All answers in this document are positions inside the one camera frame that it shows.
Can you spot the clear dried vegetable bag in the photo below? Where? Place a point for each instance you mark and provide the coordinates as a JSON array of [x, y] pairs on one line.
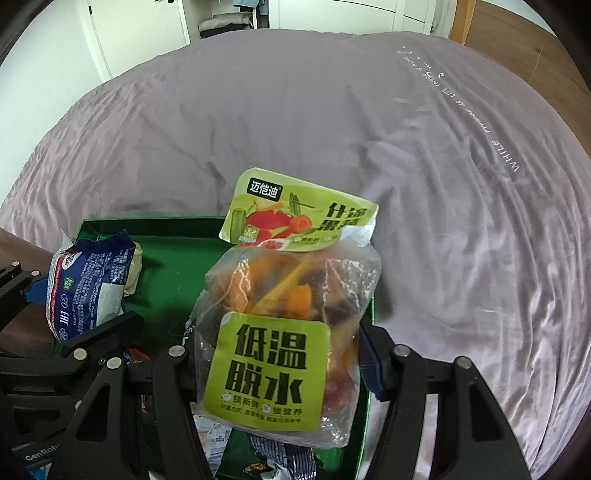
[[263, 369]]

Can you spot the grey folded clothes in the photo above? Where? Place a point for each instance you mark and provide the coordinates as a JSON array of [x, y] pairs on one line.
[[226, 23]]

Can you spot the wooden headboard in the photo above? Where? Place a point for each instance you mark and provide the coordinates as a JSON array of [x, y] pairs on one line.
[[517, 27]]

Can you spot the blue white wafer packet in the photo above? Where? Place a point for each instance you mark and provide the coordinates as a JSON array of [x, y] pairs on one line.
[[87, 281]]

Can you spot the purple bed sheet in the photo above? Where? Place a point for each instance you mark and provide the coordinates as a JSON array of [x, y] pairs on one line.
[[323, 115]]

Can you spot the green metal tray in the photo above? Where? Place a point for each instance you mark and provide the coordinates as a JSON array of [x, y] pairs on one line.
[[175, 272]]

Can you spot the white blue printed packet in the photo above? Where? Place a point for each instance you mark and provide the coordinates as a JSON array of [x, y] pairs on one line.
[[214, 436]]

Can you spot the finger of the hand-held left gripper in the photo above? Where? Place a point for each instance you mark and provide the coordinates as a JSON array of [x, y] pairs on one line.
[[37, 290], [106, 330]]

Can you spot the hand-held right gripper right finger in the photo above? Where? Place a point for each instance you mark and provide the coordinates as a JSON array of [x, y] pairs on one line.
[[369, 364]]

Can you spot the white wardrobe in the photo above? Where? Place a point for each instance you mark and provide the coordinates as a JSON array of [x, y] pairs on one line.
[[323, 14]]

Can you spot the light blue hanging jacket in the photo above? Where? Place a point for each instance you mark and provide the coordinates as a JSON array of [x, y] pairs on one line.
[[242, 3]]

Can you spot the white door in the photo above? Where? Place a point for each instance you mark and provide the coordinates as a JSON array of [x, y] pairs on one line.
[[138, 27]]

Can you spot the dark brown container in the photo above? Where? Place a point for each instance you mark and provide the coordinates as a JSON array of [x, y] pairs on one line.
[[18, 249]]

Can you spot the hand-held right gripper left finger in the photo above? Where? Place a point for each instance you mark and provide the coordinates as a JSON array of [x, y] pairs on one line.
[[180, 383]]

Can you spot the small packets in box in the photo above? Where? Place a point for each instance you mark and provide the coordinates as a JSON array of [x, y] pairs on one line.
[[286, 447]]

